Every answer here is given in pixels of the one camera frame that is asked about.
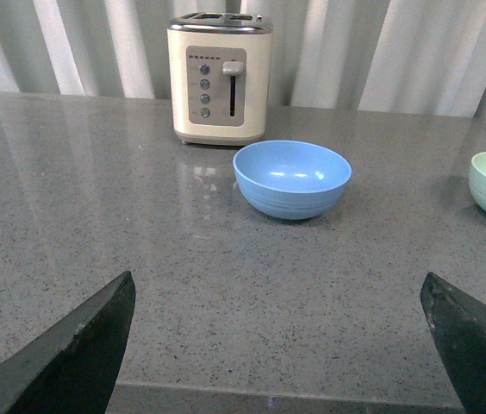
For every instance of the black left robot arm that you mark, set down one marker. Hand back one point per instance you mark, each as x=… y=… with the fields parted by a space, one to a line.
x=73 y=366

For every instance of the white pleated curtain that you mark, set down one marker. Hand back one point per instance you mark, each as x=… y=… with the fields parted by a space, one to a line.
x=418 y=57

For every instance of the blue plastic bowl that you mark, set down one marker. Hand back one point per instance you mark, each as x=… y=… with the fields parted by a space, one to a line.
x=291 y=180

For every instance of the cream two-slot toaster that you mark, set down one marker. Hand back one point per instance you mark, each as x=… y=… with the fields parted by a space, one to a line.
x=219 y=71

